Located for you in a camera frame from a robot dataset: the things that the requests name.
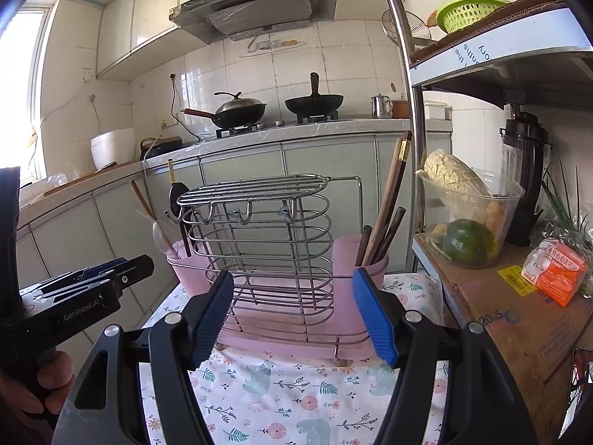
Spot gas stove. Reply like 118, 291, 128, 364
215, 111, 341, 140

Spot grey range hood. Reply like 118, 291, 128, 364
169, 0, 339, 46

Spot person's left hand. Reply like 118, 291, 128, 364
0, 350, 75, 445

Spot steel shelf rack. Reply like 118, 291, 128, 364
373, 0, 593, 246

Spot white rice cooker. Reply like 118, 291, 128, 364
90, 129, 136, 171

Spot clear plastic spoon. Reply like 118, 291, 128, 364
152, 218, 179, 258

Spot napa cabbage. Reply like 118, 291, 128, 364
423, 149, 494, 209

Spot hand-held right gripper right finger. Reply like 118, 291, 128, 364
352, 266, 529, 445

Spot window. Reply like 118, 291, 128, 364
9, 7, 59, 181

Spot green plastic basket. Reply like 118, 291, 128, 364
436, 0, 510, 34

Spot wire strainer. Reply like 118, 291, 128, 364
381, 9, 433, 49

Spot orange snack packet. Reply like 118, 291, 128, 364
521, 237, 587, 307

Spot green round vegetable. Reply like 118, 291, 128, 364
442, 219, 496, 265

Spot black plastic spoon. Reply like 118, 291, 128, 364
168, 181, 193, 258

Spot pink utensil cup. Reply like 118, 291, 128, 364
331, 235, 390, 334
167, 240, 223, 297

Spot black wok with lid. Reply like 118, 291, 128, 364
180, 91, 268, 131

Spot wooden cutting board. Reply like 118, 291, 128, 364
42, 160, 140, 198

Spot black power cable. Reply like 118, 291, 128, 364
169, 73, 201, 144

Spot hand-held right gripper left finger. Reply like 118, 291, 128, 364
60, 269, 235, 445

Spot open black wok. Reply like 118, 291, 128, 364
284, 72, 345, 116

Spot bag of green onions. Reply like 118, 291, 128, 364
528, 158, 593, 297

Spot orange vegetable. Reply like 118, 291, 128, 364
484, 200, 508, 256

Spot clear plastic container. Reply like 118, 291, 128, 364
419, 171, 526, 270

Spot white lidded container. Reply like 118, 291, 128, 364
424, 102, 452, 121

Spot pale upper wall cabinets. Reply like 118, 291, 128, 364
95, 0, 408, 82

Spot dark chopstick with gold band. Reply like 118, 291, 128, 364
375, 131, 413, 260

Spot white power cable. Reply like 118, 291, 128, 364
141, 139, 159, 223

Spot steel kettle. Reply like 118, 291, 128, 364
371, 94, 394, 119

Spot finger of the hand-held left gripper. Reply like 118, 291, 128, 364
21, 258, 128, 291
34, 254, 155, 301

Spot black countertop cooker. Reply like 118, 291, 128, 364
140, 135, 183, 161

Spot long light wooden chopstick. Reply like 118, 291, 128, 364
368, 138, 403, 265

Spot cardboard shelf liner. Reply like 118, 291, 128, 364
410, 0, 568, 63

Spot floral cloth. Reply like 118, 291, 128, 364
139, 271, 450, 445

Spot cardboard box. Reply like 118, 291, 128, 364
412, 234, 593, 445

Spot black blender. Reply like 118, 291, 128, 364
499, 111, 550, 247

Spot pink drip tray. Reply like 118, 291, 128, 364
215, 273, 371, 362

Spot pale lower cabinets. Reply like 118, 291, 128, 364
14, 132, 452, 381

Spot steel wire utensil rack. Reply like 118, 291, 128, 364
164, 174, 385, 360

